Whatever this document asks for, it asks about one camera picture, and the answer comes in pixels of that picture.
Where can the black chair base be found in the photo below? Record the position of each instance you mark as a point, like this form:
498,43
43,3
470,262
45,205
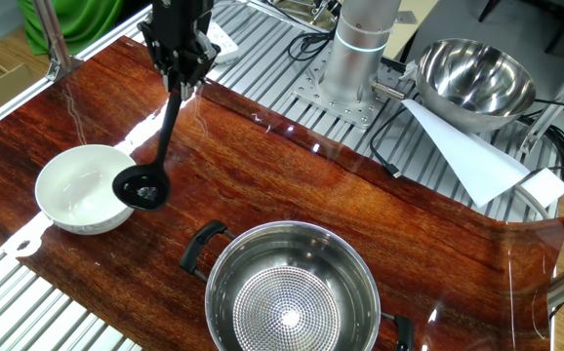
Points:
560,24

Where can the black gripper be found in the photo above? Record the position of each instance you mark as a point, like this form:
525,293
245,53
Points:
182,24

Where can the white power strip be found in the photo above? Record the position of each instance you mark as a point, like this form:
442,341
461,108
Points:
226,44

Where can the aluminium frame post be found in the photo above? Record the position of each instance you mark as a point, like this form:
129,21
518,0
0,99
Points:
53,39
555,97

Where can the green cloth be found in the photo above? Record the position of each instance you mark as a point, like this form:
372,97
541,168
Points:
72,24

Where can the beige flat board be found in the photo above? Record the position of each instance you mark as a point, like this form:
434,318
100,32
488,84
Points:
411,24

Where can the white ceramic bowl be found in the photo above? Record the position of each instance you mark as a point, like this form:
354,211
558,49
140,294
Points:
77,195

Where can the white folded paper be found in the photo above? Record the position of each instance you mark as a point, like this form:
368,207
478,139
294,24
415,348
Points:
472,156

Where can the wood grain table mat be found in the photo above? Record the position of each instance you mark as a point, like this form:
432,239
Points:
287,170

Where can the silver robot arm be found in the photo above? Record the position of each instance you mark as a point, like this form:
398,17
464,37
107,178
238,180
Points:
360,58

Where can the black plastic ladle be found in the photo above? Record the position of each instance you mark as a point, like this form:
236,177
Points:
140,187

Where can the steel mixing bowl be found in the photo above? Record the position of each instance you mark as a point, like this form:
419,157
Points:
477,83

